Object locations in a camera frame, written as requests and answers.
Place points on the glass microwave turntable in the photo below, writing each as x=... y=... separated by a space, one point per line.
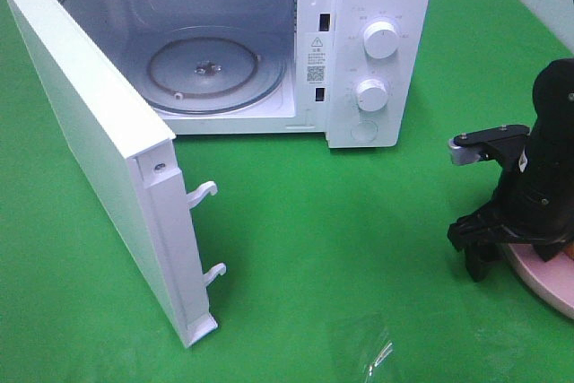
x=213 y=70

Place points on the round white door button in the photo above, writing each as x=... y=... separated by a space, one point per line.
x=364 y=132

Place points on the pink round plate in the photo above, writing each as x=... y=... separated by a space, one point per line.
x=551 y=281

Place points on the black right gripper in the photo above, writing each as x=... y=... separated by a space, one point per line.
x=535 y=201

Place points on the white microwave door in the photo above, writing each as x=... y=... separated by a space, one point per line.
x=126 y=152

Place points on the lower white microwave knob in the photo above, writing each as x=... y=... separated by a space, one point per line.
x=371 y=95

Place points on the upper white microwave knob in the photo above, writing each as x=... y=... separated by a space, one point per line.
x=380 y=39

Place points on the white microwave knob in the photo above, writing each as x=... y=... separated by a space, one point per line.
x=371 y=95
x=380 y=39

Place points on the white microwave oven body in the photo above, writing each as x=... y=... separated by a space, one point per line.
x=317 y=93

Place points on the burger with lettuce and cheese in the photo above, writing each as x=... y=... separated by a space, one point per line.
x=569 y=251

